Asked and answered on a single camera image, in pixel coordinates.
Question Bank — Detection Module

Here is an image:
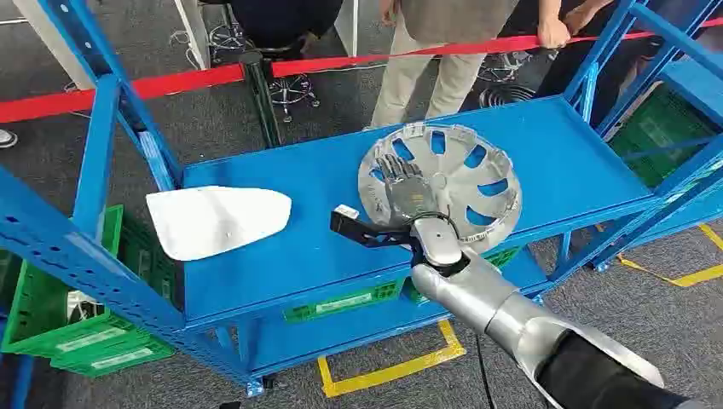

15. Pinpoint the person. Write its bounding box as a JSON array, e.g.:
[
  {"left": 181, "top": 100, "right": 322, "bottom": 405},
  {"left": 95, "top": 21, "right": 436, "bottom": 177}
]
[
  {"left": 228, "top": 0, "right": 345, "bottom": 59},
  {"left": 536, "top": 0, "right": 679, "bottom": 114},
  {"left": 369, "top": 0, "right": 573, "bottom": 130}
]

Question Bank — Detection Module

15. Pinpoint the white table leg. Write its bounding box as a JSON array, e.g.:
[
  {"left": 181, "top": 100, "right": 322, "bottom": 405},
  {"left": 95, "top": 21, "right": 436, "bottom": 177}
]
[
  {"left": 334, "top": 0, "right": 361, "bottom": 58},
  {"left": 11, "top": 0, "right": 96, "bottom": 91},
  {"left": 171, "top": 0, "right": 211, "bottom": 71}
]

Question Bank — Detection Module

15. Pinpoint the black barrier post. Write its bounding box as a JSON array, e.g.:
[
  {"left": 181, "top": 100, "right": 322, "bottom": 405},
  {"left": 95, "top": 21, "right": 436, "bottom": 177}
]
[{"left": 240, "top": 50, "right": 284, "bottom": 149}]

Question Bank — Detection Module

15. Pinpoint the white plastic cover part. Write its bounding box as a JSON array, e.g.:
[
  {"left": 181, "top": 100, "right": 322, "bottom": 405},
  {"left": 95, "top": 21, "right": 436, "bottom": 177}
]
[{"left": 145, "top": 185, "right": 293, "bottom": 262}]

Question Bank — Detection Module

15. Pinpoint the blue metal shelf rack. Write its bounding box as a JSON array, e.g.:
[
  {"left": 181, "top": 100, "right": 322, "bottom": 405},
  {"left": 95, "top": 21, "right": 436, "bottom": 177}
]
[
  {"left": 564, "top": 0, "right": 723, "bottom": 272},
  {"left": 0, "top": 0, "right": 723, "bottom": 397}
]

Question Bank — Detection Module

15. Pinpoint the yellow floor tape mark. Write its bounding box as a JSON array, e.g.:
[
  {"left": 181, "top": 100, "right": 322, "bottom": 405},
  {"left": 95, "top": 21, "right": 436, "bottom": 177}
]
[
  {"left": 317, "top": 320, "right": 468, "bottom": 399},
  {"left": 595, "top": 222, "right": 723, "bottom": 288}
]

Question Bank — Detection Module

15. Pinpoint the silver wheel hubcap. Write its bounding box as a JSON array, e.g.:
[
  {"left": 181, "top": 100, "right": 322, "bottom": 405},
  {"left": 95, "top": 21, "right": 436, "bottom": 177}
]
[{"left": 357, "top": 122, "right": 523, "bottom": 255}]

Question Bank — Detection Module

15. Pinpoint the red barrier tape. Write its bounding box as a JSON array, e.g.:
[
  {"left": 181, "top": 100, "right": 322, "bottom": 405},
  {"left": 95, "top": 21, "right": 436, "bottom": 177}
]
[{"left": 0, "top": 16, "right": 723, "bottom": 124}]

